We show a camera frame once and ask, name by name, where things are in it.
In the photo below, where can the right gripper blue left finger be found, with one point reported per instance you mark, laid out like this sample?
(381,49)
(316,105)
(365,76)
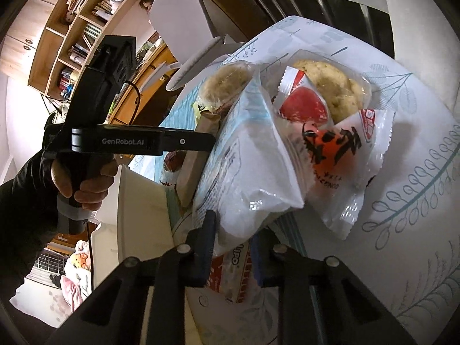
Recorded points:
(198,260)

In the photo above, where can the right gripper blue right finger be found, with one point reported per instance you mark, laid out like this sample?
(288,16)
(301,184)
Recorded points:
(267,253)

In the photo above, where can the red white cookie bag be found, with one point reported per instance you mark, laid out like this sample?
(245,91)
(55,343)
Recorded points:
(230,273)

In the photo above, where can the white light-blue snack bag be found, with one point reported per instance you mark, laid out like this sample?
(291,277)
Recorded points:
(250,177)

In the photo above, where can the white orange snack packet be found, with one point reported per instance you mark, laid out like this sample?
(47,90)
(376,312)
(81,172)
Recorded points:
(343,160)

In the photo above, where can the round cracker clear pack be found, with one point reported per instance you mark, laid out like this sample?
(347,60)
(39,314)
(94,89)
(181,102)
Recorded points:
(219,91)

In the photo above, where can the person's left hand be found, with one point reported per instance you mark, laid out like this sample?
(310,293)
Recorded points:
(92,191)

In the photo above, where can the wooden desk with drawers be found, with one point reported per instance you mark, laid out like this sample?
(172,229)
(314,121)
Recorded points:
(148,102)

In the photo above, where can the white plastic storage bin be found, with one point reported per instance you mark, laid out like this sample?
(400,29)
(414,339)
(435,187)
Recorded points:
(133,221)

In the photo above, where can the red round wrapped candy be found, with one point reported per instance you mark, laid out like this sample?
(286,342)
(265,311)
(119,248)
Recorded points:
(172,165)

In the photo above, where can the yellow green candy packet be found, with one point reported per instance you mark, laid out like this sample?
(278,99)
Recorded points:
(197,109)

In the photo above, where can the wooden bookshelf with books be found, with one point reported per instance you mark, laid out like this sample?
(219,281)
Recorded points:
(72,32)

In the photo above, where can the small red white sachet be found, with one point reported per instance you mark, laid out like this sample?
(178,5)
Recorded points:
(297,100)

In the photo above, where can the grey office chair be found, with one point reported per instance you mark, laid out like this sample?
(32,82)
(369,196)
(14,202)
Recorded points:
(197,32)

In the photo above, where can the white floral sofa cushion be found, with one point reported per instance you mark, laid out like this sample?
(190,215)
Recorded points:
(426,45)

